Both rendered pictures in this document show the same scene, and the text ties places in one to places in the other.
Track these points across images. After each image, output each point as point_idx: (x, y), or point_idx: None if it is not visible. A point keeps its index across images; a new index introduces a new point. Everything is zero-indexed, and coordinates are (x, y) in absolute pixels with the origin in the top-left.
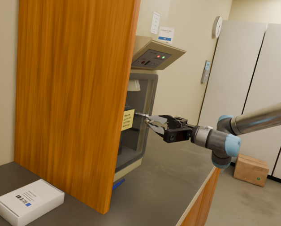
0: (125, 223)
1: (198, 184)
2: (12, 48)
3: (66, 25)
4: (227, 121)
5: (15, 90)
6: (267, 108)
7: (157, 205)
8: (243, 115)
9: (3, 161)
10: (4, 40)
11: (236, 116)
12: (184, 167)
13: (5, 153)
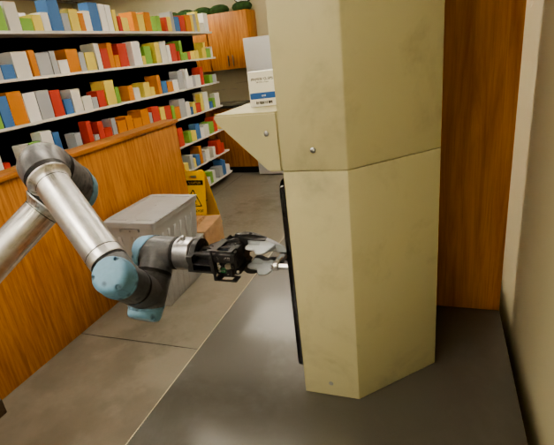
0: (285, 290)
1: (178, 384)
2: (530, 121)
3: None
4: (127, 255)
5: (524, 196)
6: (86, 200)
7: (254, 319)
8: (106, 231)
9: (510, 302)
10: (528, 107)
11: (111, 241)
12: (194, 436)
13: (512, 291)
